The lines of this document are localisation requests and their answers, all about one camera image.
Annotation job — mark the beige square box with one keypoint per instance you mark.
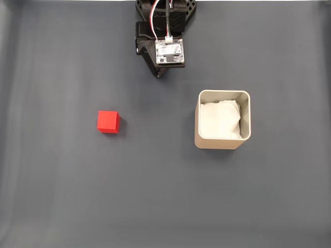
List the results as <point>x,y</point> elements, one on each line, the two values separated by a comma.
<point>219,144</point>

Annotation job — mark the white camera circuit board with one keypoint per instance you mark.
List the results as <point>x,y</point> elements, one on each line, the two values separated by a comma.
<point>169,51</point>

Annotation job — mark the white crumpled tissue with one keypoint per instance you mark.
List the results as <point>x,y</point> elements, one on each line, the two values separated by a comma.
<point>219,118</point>

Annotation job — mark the red cube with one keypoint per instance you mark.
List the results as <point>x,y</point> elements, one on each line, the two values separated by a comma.
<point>107,121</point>

